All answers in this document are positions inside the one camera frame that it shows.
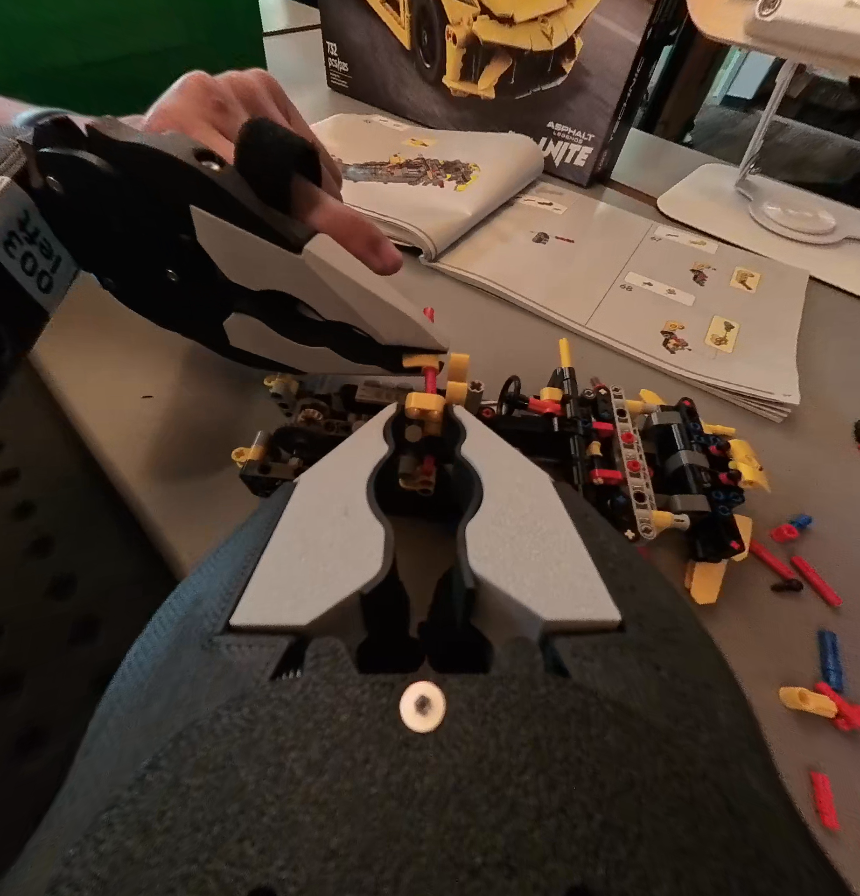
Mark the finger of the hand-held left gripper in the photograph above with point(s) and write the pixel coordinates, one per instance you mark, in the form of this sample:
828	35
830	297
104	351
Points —
262	332
332	280

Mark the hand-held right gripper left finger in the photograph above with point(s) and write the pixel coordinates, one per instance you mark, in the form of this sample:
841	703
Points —
311	560

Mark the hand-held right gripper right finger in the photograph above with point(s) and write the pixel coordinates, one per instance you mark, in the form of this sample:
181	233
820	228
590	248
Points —
542	560

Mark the small yellow lego connector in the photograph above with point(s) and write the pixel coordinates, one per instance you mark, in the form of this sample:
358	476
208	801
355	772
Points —
426	402

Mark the lego car chassis model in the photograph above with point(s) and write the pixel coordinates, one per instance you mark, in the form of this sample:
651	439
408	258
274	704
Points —
682	455

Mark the lego instruction booklet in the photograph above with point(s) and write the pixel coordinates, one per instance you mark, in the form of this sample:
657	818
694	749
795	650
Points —
612	280

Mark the person's left forearm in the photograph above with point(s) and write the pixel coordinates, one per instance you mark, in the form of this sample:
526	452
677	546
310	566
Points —
3	108

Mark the scattered small lego pieces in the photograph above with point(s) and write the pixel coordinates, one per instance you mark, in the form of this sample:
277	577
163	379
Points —
815	581

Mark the lego set box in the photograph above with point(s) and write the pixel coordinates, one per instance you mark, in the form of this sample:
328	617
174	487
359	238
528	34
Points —
612	84

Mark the person's left hand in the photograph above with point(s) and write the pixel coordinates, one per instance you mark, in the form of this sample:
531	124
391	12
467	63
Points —
213	98

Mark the green plastic box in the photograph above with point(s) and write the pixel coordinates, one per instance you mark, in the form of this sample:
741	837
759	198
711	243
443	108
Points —
122	42

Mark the black perforated panel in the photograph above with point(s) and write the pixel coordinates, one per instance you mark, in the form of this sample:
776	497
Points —
38	560

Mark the white board stand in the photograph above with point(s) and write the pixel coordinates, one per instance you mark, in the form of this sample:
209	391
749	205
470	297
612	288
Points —
703	196

